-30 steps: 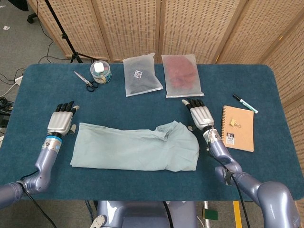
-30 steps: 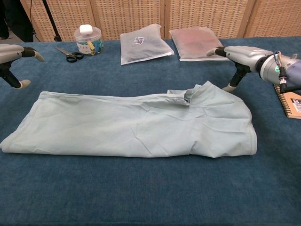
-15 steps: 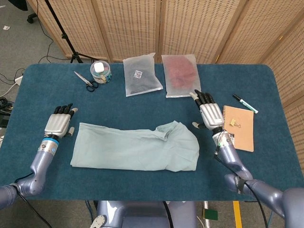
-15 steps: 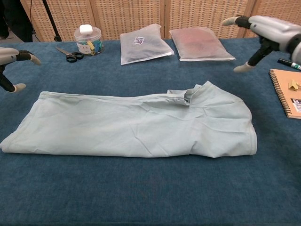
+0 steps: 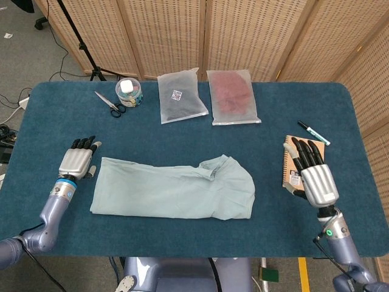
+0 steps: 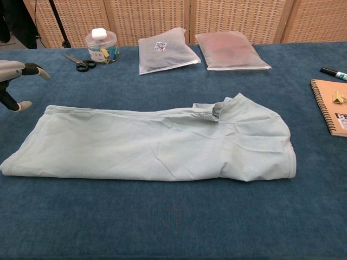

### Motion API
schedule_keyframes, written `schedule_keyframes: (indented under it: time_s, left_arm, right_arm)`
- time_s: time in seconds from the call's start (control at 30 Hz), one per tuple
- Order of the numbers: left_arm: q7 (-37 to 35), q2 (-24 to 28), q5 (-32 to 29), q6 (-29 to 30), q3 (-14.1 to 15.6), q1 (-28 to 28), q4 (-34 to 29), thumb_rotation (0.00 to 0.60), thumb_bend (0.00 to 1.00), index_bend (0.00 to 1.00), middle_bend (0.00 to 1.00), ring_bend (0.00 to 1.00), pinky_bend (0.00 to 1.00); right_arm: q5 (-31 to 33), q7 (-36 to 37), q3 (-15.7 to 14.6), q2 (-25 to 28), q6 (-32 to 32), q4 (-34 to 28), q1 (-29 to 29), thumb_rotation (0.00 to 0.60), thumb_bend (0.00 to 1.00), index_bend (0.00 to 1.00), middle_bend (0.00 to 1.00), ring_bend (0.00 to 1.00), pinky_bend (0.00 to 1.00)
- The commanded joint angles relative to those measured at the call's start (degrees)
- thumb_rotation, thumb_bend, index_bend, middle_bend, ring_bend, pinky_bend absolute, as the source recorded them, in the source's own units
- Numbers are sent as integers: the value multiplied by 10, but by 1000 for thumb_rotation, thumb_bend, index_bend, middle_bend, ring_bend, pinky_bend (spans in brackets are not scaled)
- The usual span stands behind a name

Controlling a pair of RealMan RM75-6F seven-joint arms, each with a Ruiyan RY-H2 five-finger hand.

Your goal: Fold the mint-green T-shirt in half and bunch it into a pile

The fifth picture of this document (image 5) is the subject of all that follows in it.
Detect blue cable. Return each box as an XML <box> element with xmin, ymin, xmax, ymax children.
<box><xmin>111</xmin><ymin>257</ymin><xmax>122</xmax><ymax>292</ymax></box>

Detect teal blue table mat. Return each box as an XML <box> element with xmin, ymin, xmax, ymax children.
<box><xmin>0</xmin><ymin>80</ymin><xmax>389</xmax><ymax>259</ymax></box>

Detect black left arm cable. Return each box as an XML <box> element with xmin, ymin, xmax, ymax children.
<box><xmin>18</xmin><ymin>223</ymin><xmax>67</xmax><ymax>292</ymax></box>

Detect black torso hose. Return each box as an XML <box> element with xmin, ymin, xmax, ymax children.
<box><xmin>208</xmin><ymin>257</ymin><xmax>222</xmax><ymax>292</ymax></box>

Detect black white marker pen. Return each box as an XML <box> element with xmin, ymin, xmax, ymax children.
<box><xmin>297</xmin><ymin>120</ymin><xmax>331</xmax><ymax>146</ymax></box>

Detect white power cable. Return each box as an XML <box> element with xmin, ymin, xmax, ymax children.
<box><xmin>0</xmin><ymin>106</ymin><xmax>24</xmax><ymax>125</ymax></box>

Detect green block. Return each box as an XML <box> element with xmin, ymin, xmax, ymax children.
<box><xmin>259</xmin><ymin>266</ymin><xmax>280</xmax><ymax>282</ymax></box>

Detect black-handled scissors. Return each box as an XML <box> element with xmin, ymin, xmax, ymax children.
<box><xmin>94</xmin><ymin>90</ymin><xmax>126</xmax><ymax>118</ymax></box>

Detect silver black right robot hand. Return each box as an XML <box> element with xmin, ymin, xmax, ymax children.
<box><xmin>283</xmin><ymin>136</ymin><xmax>340</xmax><ymax>209</ymax></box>

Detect clear plastic clip jar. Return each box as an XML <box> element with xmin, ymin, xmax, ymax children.
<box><xmin>115</xmin><ymin>77</ymin><xmax>145</xmax><ymax>108</ymax></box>

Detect white perforated bracket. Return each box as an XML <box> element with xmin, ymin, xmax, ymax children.
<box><xmin>117</xmin><ymin>275</ymin><xmax>137</xmax><ymax>292</ymax></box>

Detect light green t-shirt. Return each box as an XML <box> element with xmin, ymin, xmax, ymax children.
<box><xmin>89</xmin><ymin>154</ymin><xmax>256</xmax><ymax>221</ymax></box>

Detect black tripod stand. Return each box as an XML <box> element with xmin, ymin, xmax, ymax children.
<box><xmin>56</xmin><ymin>0</ymin><xmax>107</xmax><ymax>82</ymax></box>

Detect black equipment pile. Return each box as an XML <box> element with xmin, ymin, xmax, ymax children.
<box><xmin>0</xmin><ymin>123</ymin><xmax>19</xmax><ymax>165</ymax></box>

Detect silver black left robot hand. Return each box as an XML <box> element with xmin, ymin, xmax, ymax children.
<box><xmin>57</xmin><ymin>135</ymin><xmax>103</xmax><ymax>180</ymax></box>

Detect frosted bag with dark garment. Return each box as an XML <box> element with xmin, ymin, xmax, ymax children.
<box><xmin>157</xmin><ymin>67</ymin><xmax>210</xmax><ymax>125</ymax></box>

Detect kraft spiral notebook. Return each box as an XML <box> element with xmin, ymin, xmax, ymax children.
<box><xmin>281</xmin><ymin>134</ymin><xmax>326</xmax><ymax>191</ymax></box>

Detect frosted bag with red garment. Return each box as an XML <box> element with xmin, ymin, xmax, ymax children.
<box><xmin>206</xmin><ymin>69</ymin><xmax>262</xmax><ymax>126</ymax></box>

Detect metal table leg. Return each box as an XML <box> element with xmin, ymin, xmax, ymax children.
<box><xmin>260</xmin><ymin>257</ymin><xmax>270</xmax><ymax>292</ymax></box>

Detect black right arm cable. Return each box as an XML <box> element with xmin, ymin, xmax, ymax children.
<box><xmin>312</xmin><ymin>237</ymin><xmax>350</xmax><ymax>274</ymax></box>

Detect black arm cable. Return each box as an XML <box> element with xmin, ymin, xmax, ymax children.
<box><xmin>18</xmin><ymin>223</ymin><xmax>67</xmax><ymax>292</ymax></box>
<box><xmin>312</xmin><ymin>237</ymin><xmax>350</xmax><ymax>274</ymax></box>

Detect blue-grey robot torso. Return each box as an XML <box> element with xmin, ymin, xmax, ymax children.
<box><xmin>123</xmin><ymin>257</ymin><xmax>253</xmax><ymax>292</ymax></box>

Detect black floor cable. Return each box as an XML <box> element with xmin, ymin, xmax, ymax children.
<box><xmin>45</xmin><ymin>0</ymin><xmax>92</xmax><ymax>77</ymax></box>

